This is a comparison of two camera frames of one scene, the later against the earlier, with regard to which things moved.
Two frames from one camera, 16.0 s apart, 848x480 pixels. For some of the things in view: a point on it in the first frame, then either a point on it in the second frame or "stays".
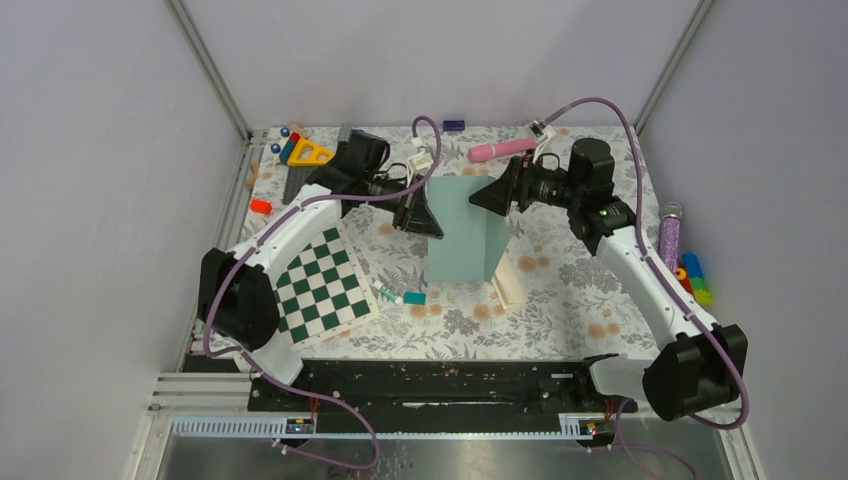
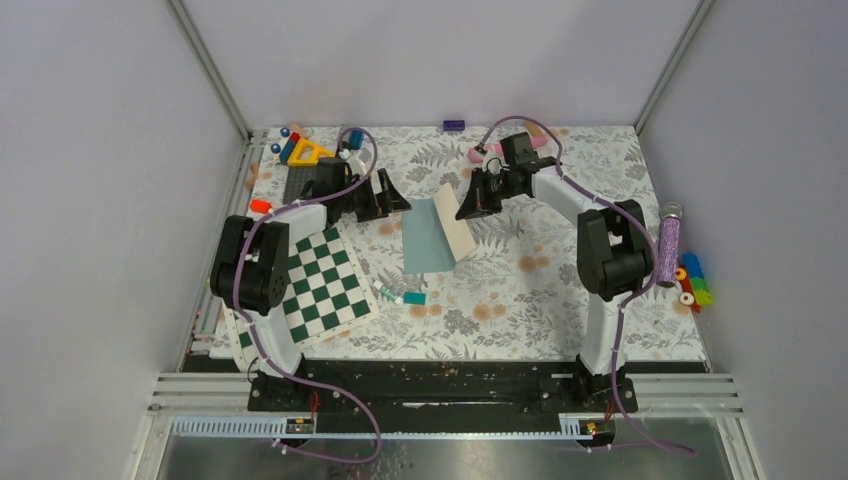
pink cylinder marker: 480,153 stays
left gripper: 414,215 → 381,204
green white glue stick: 391,295 stays
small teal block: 415,297 stays
